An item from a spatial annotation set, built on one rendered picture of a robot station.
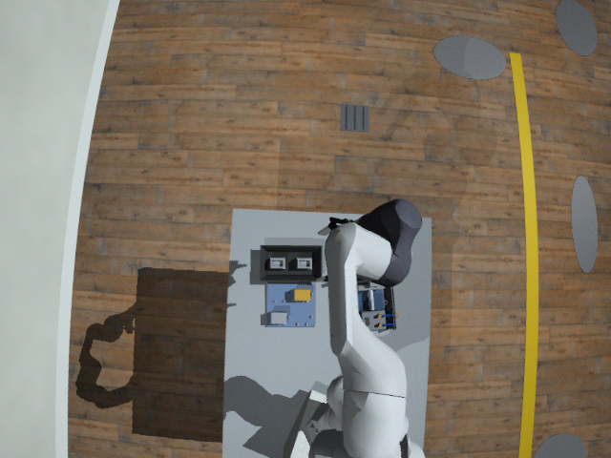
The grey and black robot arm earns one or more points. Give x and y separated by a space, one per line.
372 423

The yellow block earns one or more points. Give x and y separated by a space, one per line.
302 295

